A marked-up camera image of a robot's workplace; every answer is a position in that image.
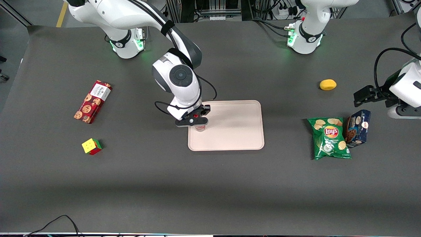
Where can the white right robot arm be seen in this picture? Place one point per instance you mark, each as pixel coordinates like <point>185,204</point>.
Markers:
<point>181,77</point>

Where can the beige plastic tray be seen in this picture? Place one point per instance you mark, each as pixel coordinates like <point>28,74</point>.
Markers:
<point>230,128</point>

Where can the red cookie box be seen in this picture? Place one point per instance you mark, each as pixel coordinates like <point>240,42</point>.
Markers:
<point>92,102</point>

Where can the red coke bottle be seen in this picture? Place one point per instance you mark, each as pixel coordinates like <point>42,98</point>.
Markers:
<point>200,128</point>

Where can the colourful puzzle cube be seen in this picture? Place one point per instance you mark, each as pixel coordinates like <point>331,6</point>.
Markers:
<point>91,146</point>

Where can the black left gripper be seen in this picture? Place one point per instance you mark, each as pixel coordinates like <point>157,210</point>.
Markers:
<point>379,93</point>

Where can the aluminium equipment rack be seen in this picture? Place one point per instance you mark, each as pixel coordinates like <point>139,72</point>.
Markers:
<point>210,10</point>

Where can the dark blue cookie box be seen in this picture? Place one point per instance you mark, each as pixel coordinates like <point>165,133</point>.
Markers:
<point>358,129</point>

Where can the green Lays chips bag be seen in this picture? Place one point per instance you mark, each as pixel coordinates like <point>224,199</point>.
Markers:
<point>330,140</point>

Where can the yellow lemon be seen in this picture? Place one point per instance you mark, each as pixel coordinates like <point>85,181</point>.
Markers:
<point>328,85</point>

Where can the gray wrist camera bar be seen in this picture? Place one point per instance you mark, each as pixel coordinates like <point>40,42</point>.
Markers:
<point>185,122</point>

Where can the white power strip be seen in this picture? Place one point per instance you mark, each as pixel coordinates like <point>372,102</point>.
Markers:
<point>286,11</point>

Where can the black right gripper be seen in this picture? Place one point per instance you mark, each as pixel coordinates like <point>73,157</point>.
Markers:
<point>204,110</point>

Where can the dark gray table mat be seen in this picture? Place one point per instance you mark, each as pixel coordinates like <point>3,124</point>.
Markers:
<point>210,187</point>

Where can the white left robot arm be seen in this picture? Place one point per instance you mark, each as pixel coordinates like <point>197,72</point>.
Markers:
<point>307,42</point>

